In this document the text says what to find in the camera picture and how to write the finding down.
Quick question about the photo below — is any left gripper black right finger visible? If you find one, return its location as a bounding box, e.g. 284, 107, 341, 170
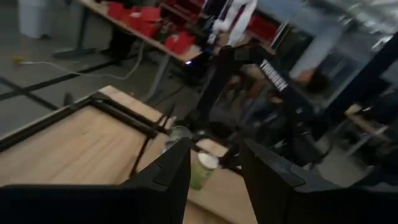
239, 138, 398, 224

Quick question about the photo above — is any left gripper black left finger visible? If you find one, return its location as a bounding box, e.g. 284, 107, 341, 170
0, 136, 192, 224

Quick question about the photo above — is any pale green oranges can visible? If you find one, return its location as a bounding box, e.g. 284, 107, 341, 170
188, 151, 220, 191

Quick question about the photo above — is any white mixed fruit can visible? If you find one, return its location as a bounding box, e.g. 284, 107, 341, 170
162, 125, 194, 154

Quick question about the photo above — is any wooden workbench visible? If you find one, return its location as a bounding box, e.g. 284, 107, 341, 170
74, 0, 203, 103

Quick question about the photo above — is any red plastic bin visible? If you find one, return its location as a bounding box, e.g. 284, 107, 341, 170
124, 9, 141, 30
107, 1, 126, 20
164, 30, 197, 55
136, 6, 162, 22
138, 20, 162, 39

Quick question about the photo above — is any white fabric object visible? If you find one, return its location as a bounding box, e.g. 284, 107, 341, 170
206, 0, 259, 47

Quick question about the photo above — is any grey waste bin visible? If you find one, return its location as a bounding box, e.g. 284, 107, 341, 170
17, 0, 52, 40

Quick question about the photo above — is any wooden shelf with black frame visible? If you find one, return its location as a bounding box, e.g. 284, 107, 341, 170
129, 105, 261, 224

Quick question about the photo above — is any white floor cable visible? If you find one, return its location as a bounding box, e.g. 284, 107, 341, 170
18, 40, 146, 81

